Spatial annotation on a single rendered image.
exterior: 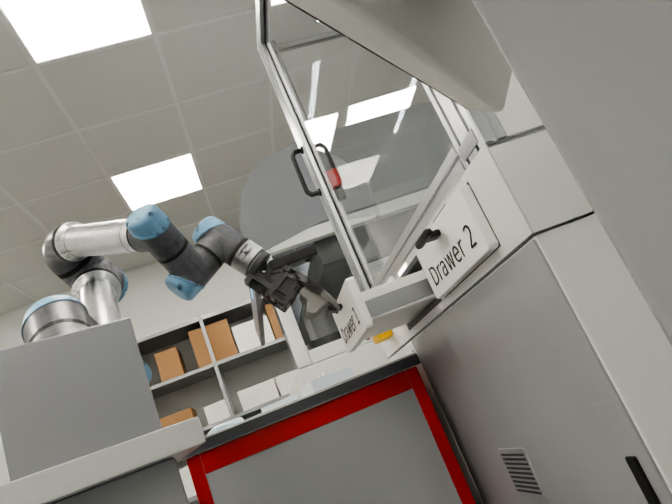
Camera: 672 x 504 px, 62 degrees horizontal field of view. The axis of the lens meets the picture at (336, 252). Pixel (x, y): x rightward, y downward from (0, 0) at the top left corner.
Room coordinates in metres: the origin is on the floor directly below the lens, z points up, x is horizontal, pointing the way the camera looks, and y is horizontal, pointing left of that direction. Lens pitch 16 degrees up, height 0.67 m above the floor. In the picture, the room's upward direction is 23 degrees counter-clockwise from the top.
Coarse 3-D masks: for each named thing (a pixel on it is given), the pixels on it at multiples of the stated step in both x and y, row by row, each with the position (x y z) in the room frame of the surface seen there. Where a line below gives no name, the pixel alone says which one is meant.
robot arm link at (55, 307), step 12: (48, 300) 0.96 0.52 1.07; (60, 300) 0.97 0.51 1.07; (72, 300) 0.99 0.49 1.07; (36, 312) 0.94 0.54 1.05; (48, 312) 0.93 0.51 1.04; (60, 312) 0.93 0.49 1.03; (72, 312) 0.94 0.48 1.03; (84, 312) 0.98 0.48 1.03; (24, 324) 0.95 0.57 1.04; (36, 324) 0.91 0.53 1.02; (96, 324) 1.01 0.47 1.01; (24, 336) 0.93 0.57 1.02
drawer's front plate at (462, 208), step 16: (464, 192) 0.82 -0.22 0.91; (448, 208) 0.89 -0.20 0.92; (464, 208) 0.84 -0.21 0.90; (480, 208) 0.83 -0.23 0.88; (432, 224) 0.97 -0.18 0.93; (448, 224) 0.91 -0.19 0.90; (464, 224) 0.86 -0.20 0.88; (480, 224) 0.82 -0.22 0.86; (448, 240) 0.94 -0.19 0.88; (464, 240) 0.89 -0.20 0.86; (480, 240) 0.84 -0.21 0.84; (496, 240) 0.83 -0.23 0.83; (432, 256) 1.03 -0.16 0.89; (480, 256) 0.86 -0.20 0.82; (432, 272) 1.07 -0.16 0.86; (464, 272) 0.94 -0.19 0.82; (432, 288) 1.10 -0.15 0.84; (448, 288) 1.03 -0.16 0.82
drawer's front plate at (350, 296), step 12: (348, 288) 1.11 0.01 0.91; (348, 300) 1.15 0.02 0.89; (360, 300) 1.10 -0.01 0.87; (348, 312) 1.19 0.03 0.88; (360, 312) 1.10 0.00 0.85; (336, 324) 1.38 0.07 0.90; (360, 324) 1.13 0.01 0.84; (372, 324) 1.10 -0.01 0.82; (360, 336) 1.17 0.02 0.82; (348, 348) 1.35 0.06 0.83
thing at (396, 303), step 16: (416, 272) 1.15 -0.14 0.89; (384, 288) 1.13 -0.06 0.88; (400, 288) 1.14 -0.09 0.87; (416, 288) 1.14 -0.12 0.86; (368, 304) 1.12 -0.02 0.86; (384, 304) 1.13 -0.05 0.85; (400, 304) 1.13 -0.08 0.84; (416, 304) 1.16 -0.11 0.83; (384, 320) 1.19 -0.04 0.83; (400, 320) 1.29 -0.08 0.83; (368, 336) 1.34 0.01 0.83
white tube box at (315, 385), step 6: (336, 372) 1.46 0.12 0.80; (342, 372) 1.47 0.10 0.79; (348, 372) 1.48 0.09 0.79; (318, 378) 1.43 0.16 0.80; (324, 378) 1.44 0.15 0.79; (330, 378) 1.45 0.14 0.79; (336, 378) 1.46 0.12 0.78; (342, 378) 1.47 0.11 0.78; (348, 378) 1.47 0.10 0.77; (306, 384) 1.44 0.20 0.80; (312, 384) 1.42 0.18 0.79; (318, 384) 1.43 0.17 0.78; (324, 384) 1.44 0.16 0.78; (330, 384) 1.45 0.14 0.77; (300, 390) 1.49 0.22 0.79; (306, 390) 1.46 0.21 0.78; (312, 390) 1.43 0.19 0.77; (318, 390) 1.43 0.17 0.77
